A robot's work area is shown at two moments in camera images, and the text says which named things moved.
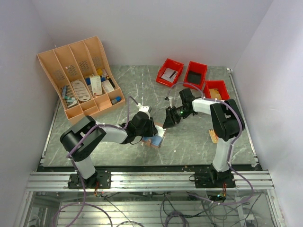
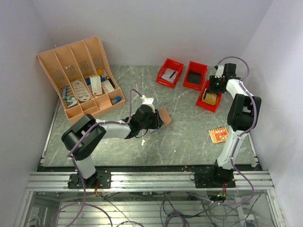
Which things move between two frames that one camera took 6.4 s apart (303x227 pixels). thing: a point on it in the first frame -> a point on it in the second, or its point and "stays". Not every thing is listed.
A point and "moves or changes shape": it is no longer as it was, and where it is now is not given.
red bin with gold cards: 216,90 moves or changes shape
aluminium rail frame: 152,181 stays
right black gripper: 169,121 -> 212,89
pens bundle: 70,100 stays
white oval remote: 82,93 stays
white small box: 107,86 stays
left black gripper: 152,130 -> 158,123
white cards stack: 170,74 stays
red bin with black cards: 195,75 stays
